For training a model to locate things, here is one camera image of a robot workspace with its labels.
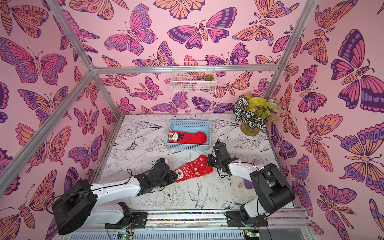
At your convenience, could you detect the red patterned christmas sock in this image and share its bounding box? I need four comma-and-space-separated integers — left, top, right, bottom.
174, 155, 213, 183

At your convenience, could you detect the plain red sock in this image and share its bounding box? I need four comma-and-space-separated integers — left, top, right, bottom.
169, 132, 208, 145

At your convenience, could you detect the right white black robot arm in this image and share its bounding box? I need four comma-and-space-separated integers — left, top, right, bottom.
208, 141, 296, 227

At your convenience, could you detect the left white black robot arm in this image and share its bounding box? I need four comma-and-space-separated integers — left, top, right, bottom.
52, 158, 178, 236

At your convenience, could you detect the light blue plastic basket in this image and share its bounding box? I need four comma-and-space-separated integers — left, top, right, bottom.
166, 120, 212, 151

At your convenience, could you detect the potted plant in glass vase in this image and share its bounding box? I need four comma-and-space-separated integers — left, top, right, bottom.
233, 93, 280, 137

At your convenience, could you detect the small green succulent plant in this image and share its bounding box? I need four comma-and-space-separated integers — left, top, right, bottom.
204, 74, 215, 82

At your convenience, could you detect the white wire wall basket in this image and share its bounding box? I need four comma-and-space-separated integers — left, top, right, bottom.
169, 60, 217, 94

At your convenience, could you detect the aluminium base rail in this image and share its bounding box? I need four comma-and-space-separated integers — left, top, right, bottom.
58, 209, 317, 240

